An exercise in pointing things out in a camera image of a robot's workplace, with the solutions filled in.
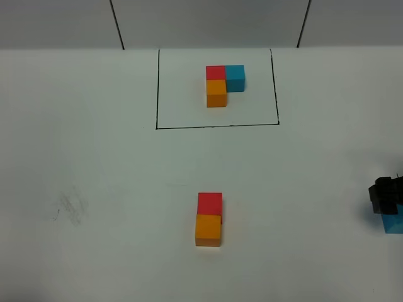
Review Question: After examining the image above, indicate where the red template cube block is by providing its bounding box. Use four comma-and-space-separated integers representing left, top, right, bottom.
206, 65, 226, 80

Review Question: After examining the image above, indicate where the orange template cube block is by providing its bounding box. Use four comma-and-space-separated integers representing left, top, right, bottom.
207, 80, 227, 108

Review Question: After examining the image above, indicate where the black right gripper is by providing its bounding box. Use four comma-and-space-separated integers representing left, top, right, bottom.
368, 177, 402, 215

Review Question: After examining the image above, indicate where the blue template cube block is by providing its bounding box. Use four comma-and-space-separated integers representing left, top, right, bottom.
225, 65, 246, 92

